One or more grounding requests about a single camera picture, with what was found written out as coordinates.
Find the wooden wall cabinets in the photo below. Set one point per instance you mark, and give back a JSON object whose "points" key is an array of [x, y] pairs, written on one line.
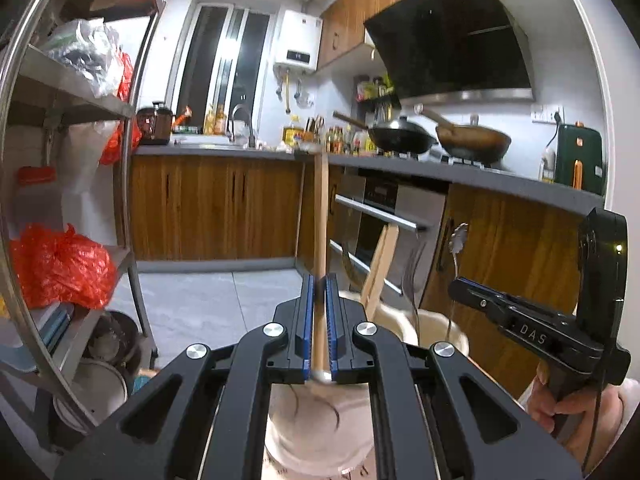
{"points": [[350, 15]]}

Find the gold fork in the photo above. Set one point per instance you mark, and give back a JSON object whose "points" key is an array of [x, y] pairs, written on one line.
{"points": [[350, 265]]}

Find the white basin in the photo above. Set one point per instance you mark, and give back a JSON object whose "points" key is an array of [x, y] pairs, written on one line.
{"points": [[90, 395]]}

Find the metal pot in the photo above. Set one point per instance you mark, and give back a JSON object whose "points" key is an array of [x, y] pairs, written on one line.
{"points": [[115, 340]]}

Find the large yellow oil bottle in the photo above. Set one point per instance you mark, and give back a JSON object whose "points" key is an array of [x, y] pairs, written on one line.
{"points": [[293, 135]]}

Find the white water heater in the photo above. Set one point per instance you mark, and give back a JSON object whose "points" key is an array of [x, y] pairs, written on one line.
{"points": [[297, 40]]}

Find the sliding window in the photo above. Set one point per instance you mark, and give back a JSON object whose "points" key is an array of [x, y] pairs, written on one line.
{"points": [[220, 60]]}

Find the white plastic bag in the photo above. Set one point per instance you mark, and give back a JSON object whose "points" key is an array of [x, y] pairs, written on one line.
{"points": [[90, 145]]}

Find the grey kitchen countertop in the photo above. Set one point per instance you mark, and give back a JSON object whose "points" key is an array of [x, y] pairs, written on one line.
{"points": [[450, 172]]}

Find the person's right forearm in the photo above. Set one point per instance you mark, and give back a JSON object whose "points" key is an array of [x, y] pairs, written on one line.
{"points": [[620, 410]]}

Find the metal shelf rack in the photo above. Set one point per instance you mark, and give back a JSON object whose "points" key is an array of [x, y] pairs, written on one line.
{"points": [[75, 90]]}

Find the person's right hand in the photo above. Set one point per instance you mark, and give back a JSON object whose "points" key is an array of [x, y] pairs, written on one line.
{"points": [[575, 410]]}

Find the black range hood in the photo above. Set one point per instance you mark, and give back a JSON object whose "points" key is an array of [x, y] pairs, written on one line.
{"points": [[450, 40]]}

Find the built-in steel oven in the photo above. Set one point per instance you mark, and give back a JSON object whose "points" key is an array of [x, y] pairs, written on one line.
{"points": [[380, 200]]}

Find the small amber bottle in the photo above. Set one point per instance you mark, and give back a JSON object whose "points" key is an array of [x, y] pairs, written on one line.
{"points": [[209, 122], [221, 122]]}

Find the silver spoon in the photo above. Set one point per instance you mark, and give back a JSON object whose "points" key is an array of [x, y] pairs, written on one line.
{"points": [[457, 240]]}

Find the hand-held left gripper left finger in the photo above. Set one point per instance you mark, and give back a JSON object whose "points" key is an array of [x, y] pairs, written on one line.
{"points": [[310, 325]]}

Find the green air fryer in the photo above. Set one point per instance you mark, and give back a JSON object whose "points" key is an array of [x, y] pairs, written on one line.
{"points": [[580, 160]]}

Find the wooden base cabinets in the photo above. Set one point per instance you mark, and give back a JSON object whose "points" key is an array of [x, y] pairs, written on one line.
{"points": [[210, 205]]}

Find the row of seasoning bottles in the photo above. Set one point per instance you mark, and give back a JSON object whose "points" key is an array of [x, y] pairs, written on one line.
{"points": [[350, 142]]}

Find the white wall socket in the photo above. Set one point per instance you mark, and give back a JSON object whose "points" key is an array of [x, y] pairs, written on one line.
{"points": [[547, 113]]}

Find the cream ceramic double utensil holder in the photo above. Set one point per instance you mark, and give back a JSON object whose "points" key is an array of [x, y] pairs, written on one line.
{"points": [[320, 425]]}

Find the knife block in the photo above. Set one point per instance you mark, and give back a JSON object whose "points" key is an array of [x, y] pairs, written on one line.
{"points": [[314, 130]]}

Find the crumpled red plastic bag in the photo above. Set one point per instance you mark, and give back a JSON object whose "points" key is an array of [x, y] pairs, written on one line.
{"points": [[60, 265]]}

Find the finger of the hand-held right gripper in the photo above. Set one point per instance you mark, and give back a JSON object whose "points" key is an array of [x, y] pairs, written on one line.
{"points": [[470, 292]]}

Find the crumpled grey plastic bag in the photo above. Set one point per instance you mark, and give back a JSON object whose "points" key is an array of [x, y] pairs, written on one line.
{"points": [[85, 55]]}

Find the black wok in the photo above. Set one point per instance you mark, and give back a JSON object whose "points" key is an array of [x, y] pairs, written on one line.
{"points": [[400, 137]]}

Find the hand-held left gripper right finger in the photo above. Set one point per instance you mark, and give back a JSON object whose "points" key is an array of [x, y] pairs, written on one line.
{"points": [[332, 325]]}

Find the brown frying pan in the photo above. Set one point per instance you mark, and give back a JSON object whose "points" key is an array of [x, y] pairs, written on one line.
{"points": [[475, 142]]}

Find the chrome faucet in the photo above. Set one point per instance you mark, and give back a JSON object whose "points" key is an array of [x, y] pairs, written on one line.
{"points": [[240, 115]]}

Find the hanging red plastic bag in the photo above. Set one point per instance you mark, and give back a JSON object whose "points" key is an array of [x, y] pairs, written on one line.
{"points": [[117, 130]]}

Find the red-lidded plastic container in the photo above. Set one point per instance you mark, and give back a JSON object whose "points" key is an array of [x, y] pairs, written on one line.
{"points": [[37, 190]]}

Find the silver fork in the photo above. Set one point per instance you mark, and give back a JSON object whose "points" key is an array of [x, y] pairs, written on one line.
{"points": [[412, 285]]}

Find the dark red rice cooker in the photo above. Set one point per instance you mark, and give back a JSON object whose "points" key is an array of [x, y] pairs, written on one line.
{"points": [[155, 125]]}

